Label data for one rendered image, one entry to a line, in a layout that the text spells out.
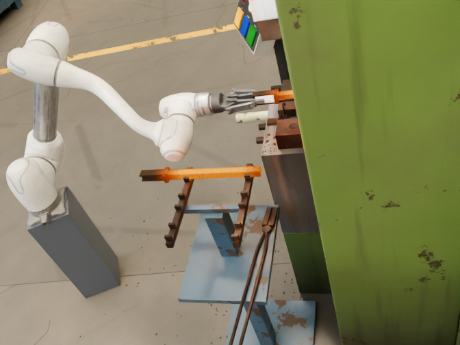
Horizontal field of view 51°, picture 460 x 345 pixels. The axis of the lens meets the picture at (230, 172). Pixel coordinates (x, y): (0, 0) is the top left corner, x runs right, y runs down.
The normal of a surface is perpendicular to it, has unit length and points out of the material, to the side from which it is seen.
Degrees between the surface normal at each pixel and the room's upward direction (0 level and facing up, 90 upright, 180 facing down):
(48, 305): 0
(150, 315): 0
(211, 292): 0
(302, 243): 90
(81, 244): 90
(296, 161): 90
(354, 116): 90
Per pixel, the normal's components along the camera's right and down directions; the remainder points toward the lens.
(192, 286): -0.25, -0.69
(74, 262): 0.26, 0.62
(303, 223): -0.16, 0.72
